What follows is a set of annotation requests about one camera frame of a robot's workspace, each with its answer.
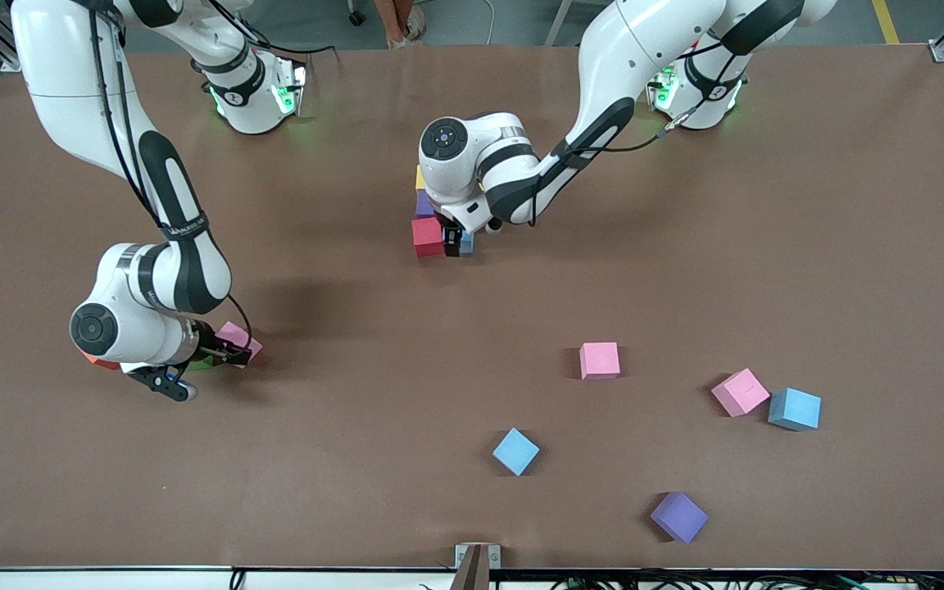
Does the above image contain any red foam block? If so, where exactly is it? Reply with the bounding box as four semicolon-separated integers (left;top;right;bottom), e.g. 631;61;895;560
411;216;447;260

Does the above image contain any white stand leg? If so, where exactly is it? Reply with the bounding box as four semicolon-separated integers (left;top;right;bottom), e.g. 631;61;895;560
543;0;578;47

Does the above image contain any brown table cover sheet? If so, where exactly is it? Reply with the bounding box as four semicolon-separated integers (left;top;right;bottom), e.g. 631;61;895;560
0;45;944;570

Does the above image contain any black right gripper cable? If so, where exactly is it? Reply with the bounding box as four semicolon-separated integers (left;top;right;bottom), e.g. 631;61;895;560
226;297;255;354

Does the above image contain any pink foam block with slit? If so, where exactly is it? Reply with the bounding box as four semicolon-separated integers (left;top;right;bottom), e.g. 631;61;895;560
710;367;771;419

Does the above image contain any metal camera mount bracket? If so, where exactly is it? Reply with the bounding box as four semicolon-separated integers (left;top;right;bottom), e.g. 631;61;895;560
449;543;502;590

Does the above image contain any person leg with sneaker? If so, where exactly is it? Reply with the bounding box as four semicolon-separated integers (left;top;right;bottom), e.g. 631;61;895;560
378;0;427;48

